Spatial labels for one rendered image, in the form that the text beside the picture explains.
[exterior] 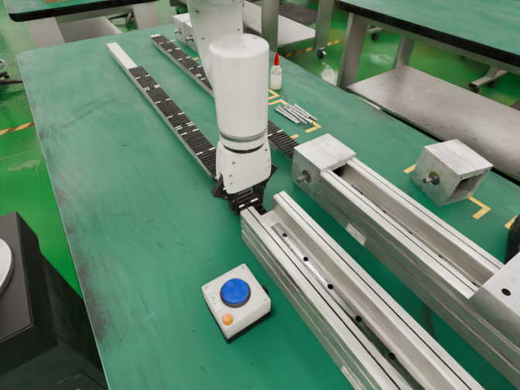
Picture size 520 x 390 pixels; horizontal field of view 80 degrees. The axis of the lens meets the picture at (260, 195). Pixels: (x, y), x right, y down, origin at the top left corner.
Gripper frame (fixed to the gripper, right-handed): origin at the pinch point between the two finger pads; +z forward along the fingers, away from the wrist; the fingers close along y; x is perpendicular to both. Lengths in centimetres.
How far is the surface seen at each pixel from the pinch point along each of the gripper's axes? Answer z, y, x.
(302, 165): -3.5, -14.0, 1.0
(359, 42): 29, -156, -110
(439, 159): -6.1, -37.1, 17.3
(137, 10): 13, -37, -205
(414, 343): -5.1, -2.4, 38.1
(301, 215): -5.3, -3.7, 13.2
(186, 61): 0, -18, -73
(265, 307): -1.9, 10.3, 22.5
